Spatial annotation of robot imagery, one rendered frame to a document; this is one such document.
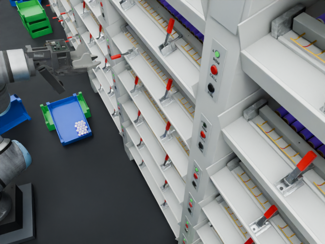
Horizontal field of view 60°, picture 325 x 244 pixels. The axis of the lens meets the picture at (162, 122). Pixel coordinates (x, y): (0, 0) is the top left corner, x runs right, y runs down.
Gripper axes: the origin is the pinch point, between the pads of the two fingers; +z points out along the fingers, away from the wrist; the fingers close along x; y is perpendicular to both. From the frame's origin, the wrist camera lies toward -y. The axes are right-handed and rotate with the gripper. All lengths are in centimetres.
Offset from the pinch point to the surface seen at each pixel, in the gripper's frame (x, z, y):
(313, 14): -52, 16, 39
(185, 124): -33.3, 15.8, -2.1
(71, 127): 61, 4, -91
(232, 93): -50, 9, 24
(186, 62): -29.6, 13.2, 16.8
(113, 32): 19.7, 13.8, -1.2
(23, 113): 92, -23, -98
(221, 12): -45, 5, 37
